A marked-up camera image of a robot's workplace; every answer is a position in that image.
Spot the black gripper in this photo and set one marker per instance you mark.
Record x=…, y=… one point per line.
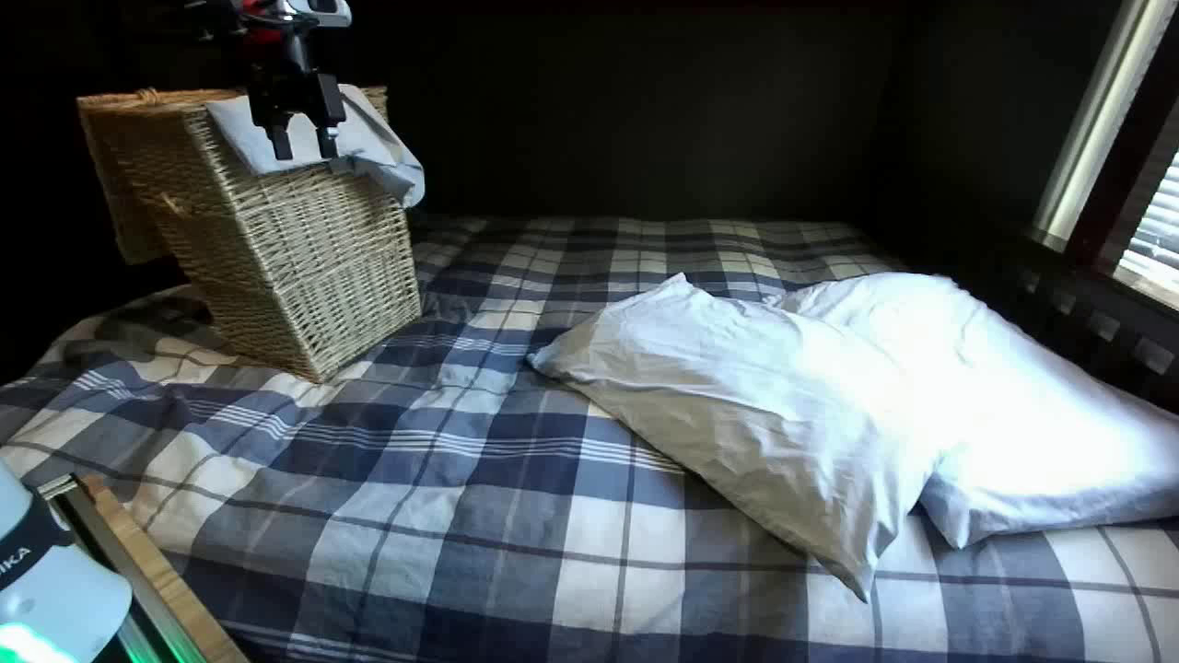
x=293, y=74

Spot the light grey pillowcase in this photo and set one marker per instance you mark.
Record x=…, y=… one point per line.
x=374, y=152

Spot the wicker laundry basket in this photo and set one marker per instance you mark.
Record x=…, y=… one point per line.
x=289, y=260

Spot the blue plaid bed sheet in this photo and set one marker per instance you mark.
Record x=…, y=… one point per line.
x=429, y=491

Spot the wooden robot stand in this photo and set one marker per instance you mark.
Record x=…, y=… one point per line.
x=151, y=577

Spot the white pillow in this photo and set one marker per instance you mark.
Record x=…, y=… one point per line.
x=1046, y=416
x=751, y=416

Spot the dark bed headboard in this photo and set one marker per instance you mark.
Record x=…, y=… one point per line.
x=1093, y=326

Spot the white window blinds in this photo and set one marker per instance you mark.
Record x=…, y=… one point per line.
x=1159, y=235

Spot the white window frame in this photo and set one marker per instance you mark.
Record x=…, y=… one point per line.
x=1101, y=116

